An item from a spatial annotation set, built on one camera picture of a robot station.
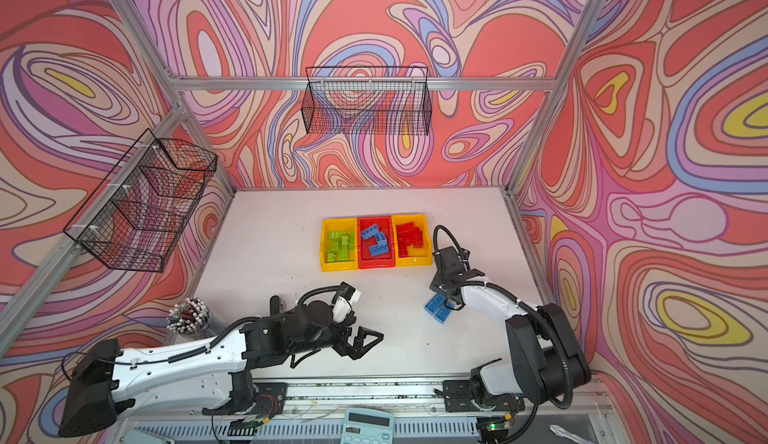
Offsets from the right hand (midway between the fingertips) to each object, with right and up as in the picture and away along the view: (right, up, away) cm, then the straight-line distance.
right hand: (447, 290), depth 91 cm
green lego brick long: (-37, +16, +13) cm, 42 cm away
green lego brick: (-33, +10, +7) cm, 36 cm away
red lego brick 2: (-8, +16, +9) cm, 20 cm away
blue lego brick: (-25, +18, +10) cm, 32 cm away
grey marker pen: (-51, -3, -7) cm, 52 cm away
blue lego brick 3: (-5, -3, -3) cm, 6 cm away
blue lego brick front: (-21, +16, +10) cm, 28 cm away
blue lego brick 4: (-2, -6, -5) cm, 8 cm away
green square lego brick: (-37, +10, +5) cm, 39 cm away
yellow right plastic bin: (-9, +10, +5) cm, 14 cm away
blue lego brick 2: (-22, +12, +8) cm, 26 cm away
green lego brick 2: (-32, +15, +7) cm, 36 cm away
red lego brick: (-12, +16, +9) cm, 22 cm away
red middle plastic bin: (-19, +9, +3) cm, 21 cm away
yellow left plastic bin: (-36, +20, +12) cm, 43 cm away
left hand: (-22, -5, -20) cm, 31 cm away
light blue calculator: (-23, -26, -23) cm, 42 cm away
